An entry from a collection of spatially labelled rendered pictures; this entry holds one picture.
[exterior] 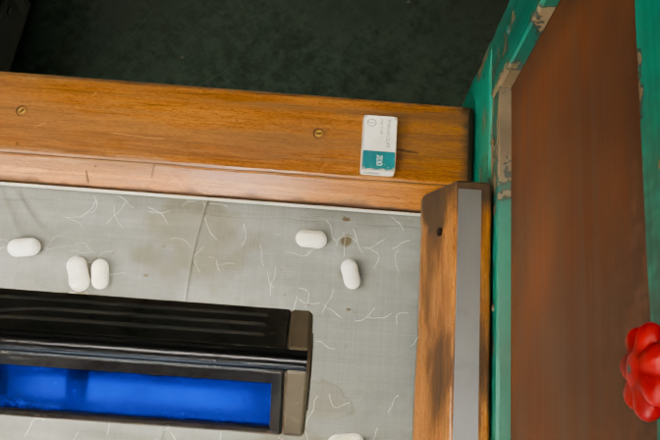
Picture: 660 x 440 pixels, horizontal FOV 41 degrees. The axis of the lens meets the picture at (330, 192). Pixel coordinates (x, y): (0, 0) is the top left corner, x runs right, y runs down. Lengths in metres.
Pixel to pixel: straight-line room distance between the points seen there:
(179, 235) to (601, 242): 0.49
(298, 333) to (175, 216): 0.41
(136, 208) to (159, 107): 0.11
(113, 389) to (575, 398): 0.29
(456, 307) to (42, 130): 0.47
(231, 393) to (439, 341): 0.30
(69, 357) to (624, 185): 0.34
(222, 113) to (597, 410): 0.54
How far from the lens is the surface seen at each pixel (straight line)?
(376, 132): 0.91
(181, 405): 0.56
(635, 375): 0.41
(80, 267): 0.92
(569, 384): 0.62
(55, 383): 0.57
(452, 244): 0.81
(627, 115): 0.54
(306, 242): 0.90
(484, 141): 0.89
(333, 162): 0.92
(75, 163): 0.95
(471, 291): 0.80
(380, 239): 0.92
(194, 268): 0.92
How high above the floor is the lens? 1.63
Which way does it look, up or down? 72 degrees down
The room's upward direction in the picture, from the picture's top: 7 degrees clockwise
